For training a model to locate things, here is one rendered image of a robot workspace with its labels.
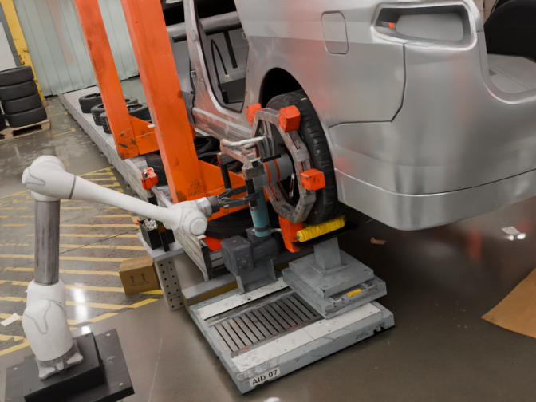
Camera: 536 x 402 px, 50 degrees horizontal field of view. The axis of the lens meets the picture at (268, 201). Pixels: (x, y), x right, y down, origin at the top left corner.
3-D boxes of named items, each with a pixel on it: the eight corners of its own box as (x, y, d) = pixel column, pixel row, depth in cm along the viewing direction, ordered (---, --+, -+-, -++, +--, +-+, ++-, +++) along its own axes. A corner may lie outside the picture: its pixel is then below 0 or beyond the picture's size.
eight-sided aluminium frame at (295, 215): (321, 230, 266) (303, 116, 247) (309, 234, 264) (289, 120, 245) (273, 200, 314) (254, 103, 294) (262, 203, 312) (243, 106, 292)
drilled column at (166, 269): (186, 305, 341) (169, 242, 326) (170, 311, 338) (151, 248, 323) (181, 298, 350) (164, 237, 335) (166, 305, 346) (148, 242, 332)
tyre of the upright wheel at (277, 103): (385, 171, 248) (319, 57, 271) (339, 187, 240) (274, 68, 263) (342, 231, 306) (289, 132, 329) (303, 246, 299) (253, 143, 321)
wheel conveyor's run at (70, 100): (185, 151, 678) (177, 120, 665) (114, 172, 650) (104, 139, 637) (100, 96, 1276) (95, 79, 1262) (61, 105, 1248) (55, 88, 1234)
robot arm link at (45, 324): (35, 367, 229) (15, 321, 221) (35, 344, 245) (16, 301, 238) (75, 351, 234) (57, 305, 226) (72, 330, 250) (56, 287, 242)
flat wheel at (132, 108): (125, 121, 787) (120, 104, 779) (164, 117, 758) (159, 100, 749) (93, 135, 733) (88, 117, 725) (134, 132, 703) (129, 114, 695)
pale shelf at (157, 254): (184, 252, 310) (183, 247, 309) (154, 262, 305) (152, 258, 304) (164, 228, 348) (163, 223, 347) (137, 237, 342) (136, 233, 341)
